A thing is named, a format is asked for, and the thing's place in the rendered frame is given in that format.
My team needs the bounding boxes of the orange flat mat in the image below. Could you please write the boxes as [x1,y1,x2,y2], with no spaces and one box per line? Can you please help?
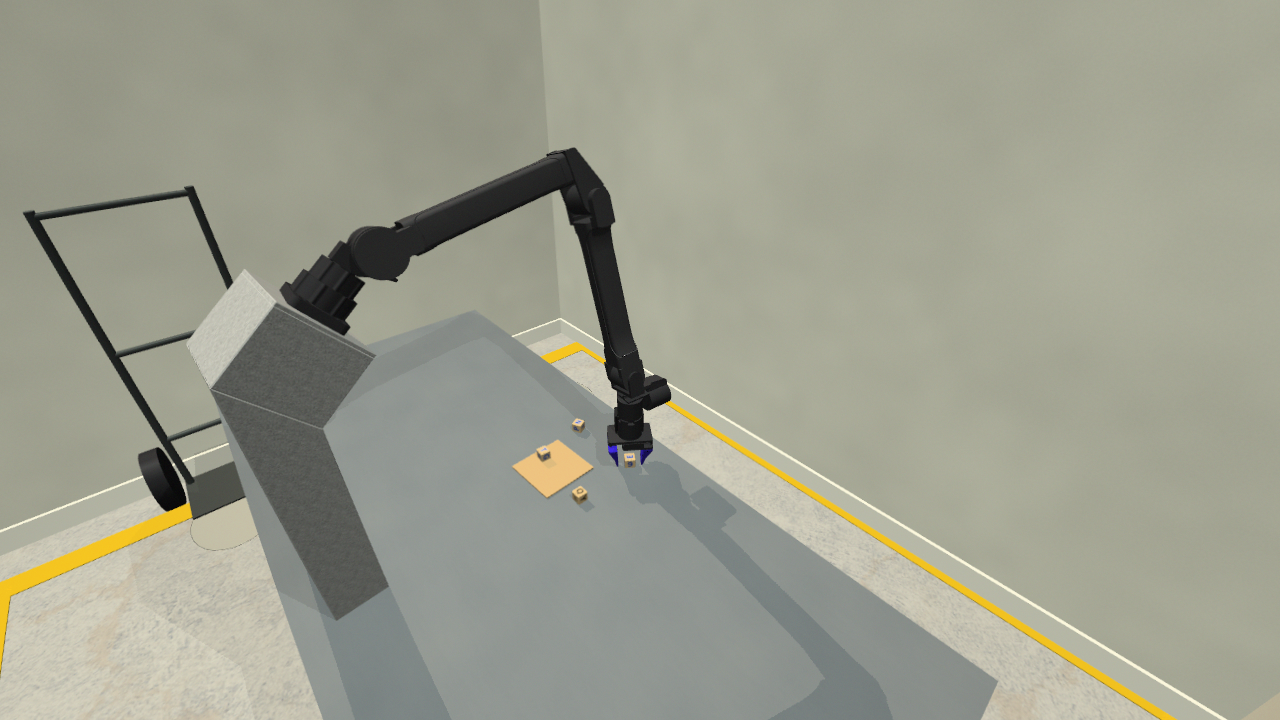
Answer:
[512,439,593,498]

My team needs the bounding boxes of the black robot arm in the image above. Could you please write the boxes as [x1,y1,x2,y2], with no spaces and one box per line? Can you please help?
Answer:
[280,147,671,433]

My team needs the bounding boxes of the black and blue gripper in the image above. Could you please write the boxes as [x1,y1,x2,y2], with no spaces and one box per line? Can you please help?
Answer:
[607,415,653,466]

